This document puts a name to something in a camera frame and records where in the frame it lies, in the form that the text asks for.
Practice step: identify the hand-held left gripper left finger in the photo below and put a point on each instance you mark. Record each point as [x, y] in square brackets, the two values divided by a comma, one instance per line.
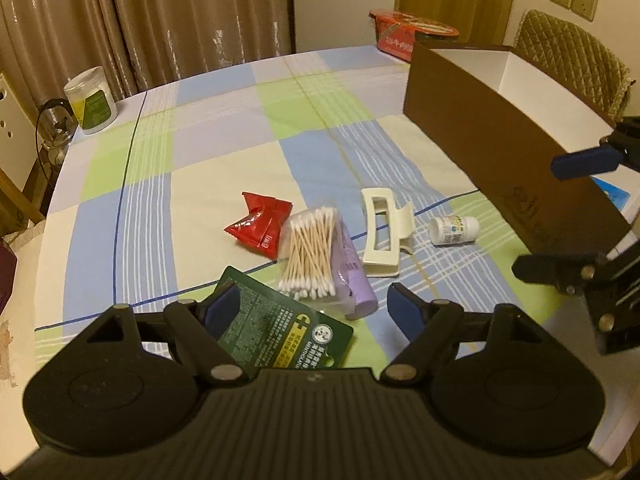
[222, 310]

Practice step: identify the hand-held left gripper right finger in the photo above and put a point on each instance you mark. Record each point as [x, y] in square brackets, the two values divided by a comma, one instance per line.
[404, 310]

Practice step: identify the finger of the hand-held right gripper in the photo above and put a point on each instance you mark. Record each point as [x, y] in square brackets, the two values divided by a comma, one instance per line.
[550, 267]
[582, 164]

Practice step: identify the purple tube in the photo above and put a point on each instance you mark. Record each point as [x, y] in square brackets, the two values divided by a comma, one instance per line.
[361, 292]

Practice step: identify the cream hair claw clip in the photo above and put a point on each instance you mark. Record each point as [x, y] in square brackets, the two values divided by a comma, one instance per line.
[372, 260]

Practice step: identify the green balm blister card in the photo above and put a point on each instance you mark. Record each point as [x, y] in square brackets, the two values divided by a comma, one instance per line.
[280, 325]

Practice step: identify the red snack packet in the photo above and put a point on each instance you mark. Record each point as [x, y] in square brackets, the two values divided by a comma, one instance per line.
[260, 225]

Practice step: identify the small white pill bottle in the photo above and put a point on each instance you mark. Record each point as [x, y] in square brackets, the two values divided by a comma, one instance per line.
[452, 230]

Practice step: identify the cotton swab pack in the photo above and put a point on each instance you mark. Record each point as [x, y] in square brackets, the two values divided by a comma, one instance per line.
[310, 255]

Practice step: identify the brown cardboard box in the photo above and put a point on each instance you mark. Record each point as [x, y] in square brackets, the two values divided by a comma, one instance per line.
[475, 125]

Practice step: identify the checked cloth covered desktop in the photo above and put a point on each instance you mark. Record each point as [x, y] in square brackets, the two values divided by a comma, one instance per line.
[225, 125]

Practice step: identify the quilted chair back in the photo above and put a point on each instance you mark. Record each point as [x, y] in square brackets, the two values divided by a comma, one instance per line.
[565, 45]

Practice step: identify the dark red box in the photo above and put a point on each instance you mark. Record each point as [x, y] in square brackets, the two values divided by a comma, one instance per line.
[6, 270]

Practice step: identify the red instant noodle bowl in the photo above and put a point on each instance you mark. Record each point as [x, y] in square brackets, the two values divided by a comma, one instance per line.
[400, 35]

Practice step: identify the white jar with green label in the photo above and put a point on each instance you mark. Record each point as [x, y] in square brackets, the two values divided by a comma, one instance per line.
[92, 105]

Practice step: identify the tall white backed wooden chair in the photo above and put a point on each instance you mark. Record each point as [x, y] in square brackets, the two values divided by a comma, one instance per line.
[10, 125]

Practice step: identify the beige curtain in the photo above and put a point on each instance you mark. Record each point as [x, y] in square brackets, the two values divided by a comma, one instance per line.
[175, 10]

